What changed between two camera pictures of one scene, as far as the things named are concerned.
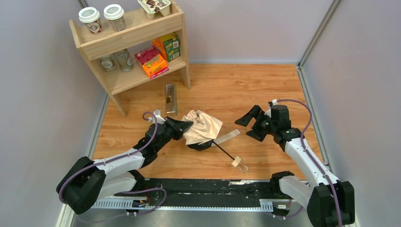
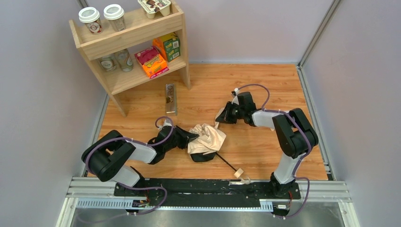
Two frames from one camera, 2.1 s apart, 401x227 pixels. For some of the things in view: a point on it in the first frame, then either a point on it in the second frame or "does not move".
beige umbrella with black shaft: [201, 135] -> [204, 147]
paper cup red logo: [90, 16] does not move
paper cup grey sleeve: [115, 13] does not move
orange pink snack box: [152, 61] does not move
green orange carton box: [169, 45] does not move
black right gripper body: [259, 124] -> [230, 112]
